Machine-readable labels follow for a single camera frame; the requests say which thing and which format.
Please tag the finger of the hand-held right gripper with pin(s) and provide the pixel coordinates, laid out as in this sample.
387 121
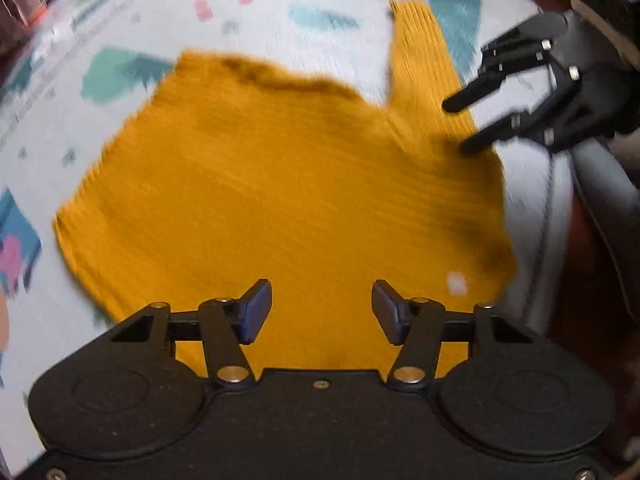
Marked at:
520 42
542 120

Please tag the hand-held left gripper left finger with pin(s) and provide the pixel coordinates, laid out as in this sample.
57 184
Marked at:
256 310

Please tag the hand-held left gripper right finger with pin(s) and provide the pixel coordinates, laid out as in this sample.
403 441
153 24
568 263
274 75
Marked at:
386 310

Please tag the mustard yellow knit sweater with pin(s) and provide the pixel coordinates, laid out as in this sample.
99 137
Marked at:
280 200

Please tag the printed play mat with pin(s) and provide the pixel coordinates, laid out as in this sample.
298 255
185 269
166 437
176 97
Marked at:
150 20

